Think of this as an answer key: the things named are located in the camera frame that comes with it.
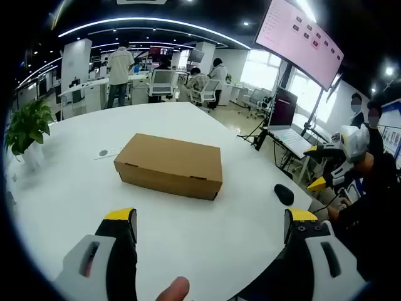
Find white table socket panel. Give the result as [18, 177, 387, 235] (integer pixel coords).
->
[93, 146, 126, 161]

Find person's khaki trousers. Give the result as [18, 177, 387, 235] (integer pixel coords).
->
[308, 186, 342, 220]

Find brown cardboard shoe box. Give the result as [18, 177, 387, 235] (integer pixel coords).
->
[113, 133, 224, 201]

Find white square column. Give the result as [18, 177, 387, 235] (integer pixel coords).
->
[61, 39, 92, 86]

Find white office chair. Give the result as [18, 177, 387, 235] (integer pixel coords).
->
[190, 78, 220, 111]
[147, 68, 176, 103]

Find person's black shirt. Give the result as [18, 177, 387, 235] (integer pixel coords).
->
[333, 187, 401, 283]

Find large pink screen monitor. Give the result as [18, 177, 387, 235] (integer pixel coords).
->
[253, 0, 345, 92]

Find person's right hand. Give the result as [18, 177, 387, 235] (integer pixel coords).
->
[355, 154, 375, 178]

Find person's left hand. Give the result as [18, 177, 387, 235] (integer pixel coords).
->
[155, 276, 191, 301]

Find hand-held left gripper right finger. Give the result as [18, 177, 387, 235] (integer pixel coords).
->
[234, 208, 370, 301]

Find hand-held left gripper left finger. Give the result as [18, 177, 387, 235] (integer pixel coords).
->
[52, 206, 139, 301]

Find white laptop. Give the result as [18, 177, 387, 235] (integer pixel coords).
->
[268, 87, 314, 159]

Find potted green plant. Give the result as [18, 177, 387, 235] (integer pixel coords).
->
[4, 98, 56, 172]

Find blue white wall poster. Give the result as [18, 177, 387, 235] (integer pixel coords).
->
[378, 99, 401, 157]

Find black computer mouse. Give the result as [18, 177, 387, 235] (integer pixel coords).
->
[274, 184, 294, 206]

